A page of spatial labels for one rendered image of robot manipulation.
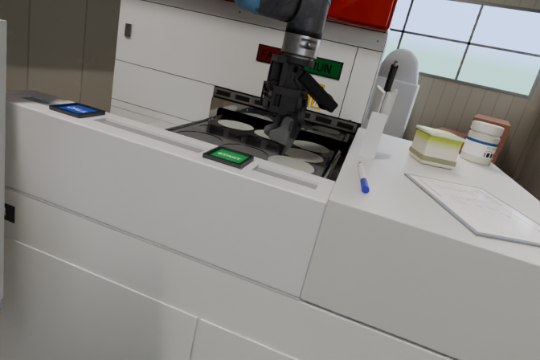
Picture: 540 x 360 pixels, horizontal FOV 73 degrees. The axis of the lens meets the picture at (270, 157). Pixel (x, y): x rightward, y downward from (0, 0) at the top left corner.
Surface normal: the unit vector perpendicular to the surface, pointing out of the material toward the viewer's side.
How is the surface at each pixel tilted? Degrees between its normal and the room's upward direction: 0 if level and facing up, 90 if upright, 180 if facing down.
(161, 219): 90
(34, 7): 90
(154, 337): 90
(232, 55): 90
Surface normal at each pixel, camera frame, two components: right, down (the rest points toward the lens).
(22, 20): 0.86, 0.32
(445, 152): 0.00, 0.29
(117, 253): -0.29, 0.21
